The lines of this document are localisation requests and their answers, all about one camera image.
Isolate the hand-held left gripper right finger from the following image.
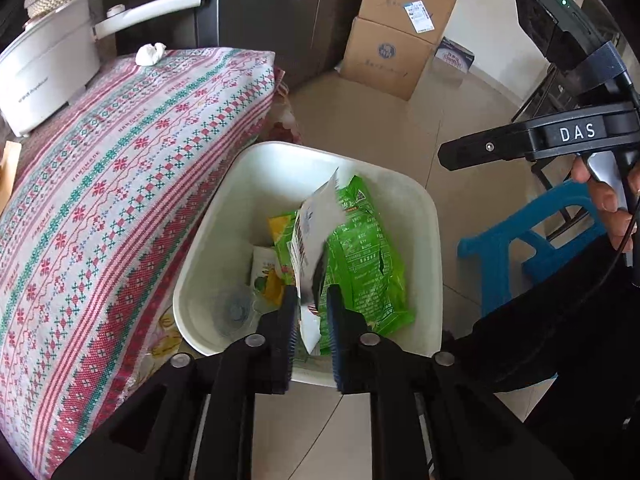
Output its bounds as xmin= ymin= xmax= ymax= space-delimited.
xmin=327 ymin=285 xmax=573 ymax=480

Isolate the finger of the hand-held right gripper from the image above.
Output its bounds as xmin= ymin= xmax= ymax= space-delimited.
xmin=437 ymin=115 xmax=539 ymax=172

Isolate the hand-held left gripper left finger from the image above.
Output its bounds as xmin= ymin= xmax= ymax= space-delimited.
xmin=52 ymin=285 xmax=298 ymax=480

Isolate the green snack bag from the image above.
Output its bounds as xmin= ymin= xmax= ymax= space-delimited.
xmin=287 ymin=175 xmax=416 ymax=356

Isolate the small white snack wrapper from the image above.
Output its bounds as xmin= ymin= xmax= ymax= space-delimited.
xmin=289 ymin=169 xmax=351 ymax=356

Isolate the white plastic trash bin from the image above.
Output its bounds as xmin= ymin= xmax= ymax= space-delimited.
xmin=172 ymin=141 xmax=443 ymax=388

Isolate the person's right hand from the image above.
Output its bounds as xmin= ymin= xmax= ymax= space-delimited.
xmin=571 ymin=156 xmax=640 ymax=252

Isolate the clear plastic cup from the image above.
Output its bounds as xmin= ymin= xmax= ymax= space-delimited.
xmin=212 ymin=284 xmax=262 ymax=337

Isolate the small white yellow packet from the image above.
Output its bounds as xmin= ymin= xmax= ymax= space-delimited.
xmin=250 ymin=246 xmax=286 ymax=306

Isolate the blue tissue box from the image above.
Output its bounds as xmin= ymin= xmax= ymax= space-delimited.
xmin=434 ymin=37 xmax=476 ymax=73

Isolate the blue plastic stool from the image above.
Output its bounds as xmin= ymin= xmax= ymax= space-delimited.
xmin=457 ymin=180 xmax=608 ymax=316

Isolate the yellow snack packet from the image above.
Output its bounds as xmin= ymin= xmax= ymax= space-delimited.
xmin=269 ymin=211 xmax=301 ymax=286

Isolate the cardboard box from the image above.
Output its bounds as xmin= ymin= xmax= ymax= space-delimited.
xmin=359 ymin=0 xmax=462 ymax=46
xmin=341 ymin=16 xmax=437 ymax=102

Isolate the floral plastic table cover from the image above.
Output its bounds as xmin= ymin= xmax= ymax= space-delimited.
xmin=142 ymin=67 xmax=303 ymax=366

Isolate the person's black clothing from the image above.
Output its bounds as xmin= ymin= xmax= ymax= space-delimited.
xmin=440 ymin=220 xmax=640 ymax=480

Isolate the patterned woven tablecloth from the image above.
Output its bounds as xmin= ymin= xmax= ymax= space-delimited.
xmin=0 ymin=47 xmax=278 ymax=476

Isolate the dark grey refrigerator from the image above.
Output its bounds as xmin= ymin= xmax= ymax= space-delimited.
xmin=195 ymin=0 xmax=376 ymax=91

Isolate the crumpled white tissue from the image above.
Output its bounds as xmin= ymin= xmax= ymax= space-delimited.
xmin=136 ymin=42 xmax=166 ymax=67

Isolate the wooden board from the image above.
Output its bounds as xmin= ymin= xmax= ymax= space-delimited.
xmin=0 ymin=141 xmax=22 ymax=213

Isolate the white electric cooking pot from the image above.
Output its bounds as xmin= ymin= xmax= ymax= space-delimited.
xmin=0 ymin=0 xmax=206 ymax=138

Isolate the black cable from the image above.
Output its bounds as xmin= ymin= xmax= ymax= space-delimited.
xmin=597 ymin=225 xmax=640 ymax=291

